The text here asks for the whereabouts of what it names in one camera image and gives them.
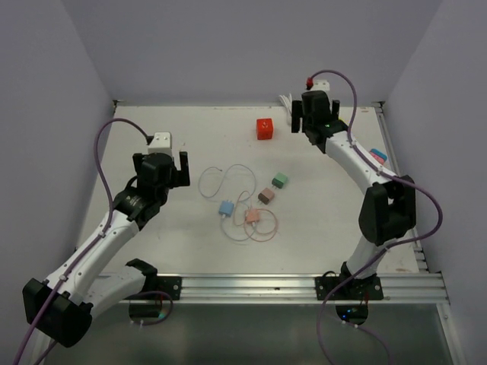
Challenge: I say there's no blue usb charger plug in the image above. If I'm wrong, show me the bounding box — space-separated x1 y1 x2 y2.
218 200 234 219

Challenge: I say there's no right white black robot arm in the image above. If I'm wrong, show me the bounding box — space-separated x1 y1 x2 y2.
291 90 416 300

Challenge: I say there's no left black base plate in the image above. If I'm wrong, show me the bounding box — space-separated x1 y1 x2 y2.
113 276 183 301

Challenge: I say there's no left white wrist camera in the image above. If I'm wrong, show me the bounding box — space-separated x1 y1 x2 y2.
147 132 173 157

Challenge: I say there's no brown usb charger plug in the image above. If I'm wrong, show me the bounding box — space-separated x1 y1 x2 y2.
257 188 275 205

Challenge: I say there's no pink blue white adapter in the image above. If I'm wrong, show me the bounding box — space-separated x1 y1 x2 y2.
369 148 387 165

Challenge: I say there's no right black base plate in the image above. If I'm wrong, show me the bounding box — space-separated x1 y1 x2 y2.
314 271 384 301

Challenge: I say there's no aluminium front rail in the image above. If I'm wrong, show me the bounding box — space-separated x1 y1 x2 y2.
49 271 450 305

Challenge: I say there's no pink usb charger plug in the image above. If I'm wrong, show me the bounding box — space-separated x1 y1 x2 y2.
245 208 260 225

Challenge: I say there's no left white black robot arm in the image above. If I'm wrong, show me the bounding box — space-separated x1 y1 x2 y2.
22 151 190 348

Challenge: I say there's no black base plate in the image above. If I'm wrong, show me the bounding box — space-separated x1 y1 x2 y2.
113 276 183 301
314 271 384 301

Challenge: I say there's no blue usb cable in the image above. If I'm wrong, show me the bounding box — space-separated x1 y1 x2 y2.
199 163 256 244

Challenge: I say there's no red cube socket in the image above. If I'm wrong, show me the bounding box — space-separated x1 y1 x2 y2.
256 118 274 141

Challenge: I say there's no green charger plug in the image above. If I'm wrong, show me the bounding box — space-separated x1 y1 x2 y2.
271 173 288 189

